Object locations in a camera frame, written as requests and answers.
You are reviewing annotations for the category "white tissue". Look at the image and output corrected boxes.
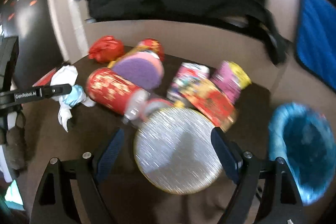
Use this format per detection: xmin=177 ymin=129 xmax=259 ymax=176
xmin=49 ymin=64 xmax=96 ymax=132

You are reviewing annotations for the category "silver round foil board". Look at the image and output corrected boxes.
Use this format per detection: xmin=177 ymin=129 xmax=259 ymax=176
xmin=134 ymin=107 xmax=223 ymax=195

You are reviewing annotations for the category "red paper cup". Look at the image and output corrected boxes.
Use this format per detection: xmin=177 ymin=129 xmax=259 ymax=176
xmin=86 ymin=68 xmax=149 ymax=115

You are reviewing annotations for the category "red plastic bag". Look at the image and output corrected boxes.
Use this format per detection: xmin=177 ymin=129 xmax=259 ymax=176
xmin=88 ymin=36 xmax=125 ymax=63

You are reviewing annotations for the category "blue bag lined trash bin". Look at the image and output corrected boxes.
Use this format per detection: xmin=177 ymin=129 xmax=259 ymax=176
xmin=268 ymin=102 xmax=335 ymax=206

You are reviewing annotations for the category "left gloved hand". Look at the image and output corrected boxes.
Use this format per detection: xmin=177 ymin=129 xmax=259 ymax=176
xmin=1 ymin=111 xmax=26 ymax=170

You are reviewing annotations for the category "dark brown table mat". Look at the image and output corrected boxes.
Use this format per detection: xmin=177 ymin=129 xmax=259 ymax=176
xmin=22 ymin=45 xmax=272 ymax=224

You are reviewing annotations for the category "red gold paper box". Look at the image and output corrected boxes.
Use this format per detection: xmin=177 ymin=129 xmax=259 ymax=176
xmin=181 ymin=79 xmax=237 ymax=132

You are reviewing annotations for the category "pink yellow snack wrapper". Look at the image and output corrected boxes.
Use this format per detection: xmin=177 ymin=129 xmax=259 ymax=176
xmin=210 ymin=61 xmax=252 ymax=104

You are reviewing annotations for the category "clear wrapper with red tape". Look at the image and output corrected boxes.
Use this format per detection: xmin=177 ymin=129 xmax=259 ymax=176
xmin=122 ymin=89 xmax=173 ymax=127

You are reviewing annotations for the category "purple grape-shaped foam card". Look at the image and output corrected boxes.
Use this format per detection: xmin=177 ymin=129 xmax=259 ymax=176
xmin=111 ymin=51 xmax=164 ymax=90

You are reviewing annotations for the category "red crushed soda can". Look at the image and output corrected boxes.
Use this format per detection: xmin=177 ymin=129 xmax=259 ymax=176
xmin=136 ymin=38 xmax=165 ymax=61

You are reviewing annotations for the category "blue towel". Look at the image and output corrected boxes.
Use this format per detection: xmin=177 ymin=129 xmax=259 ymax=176
xmin=295 ymin=0 xmax=335 ymax=90

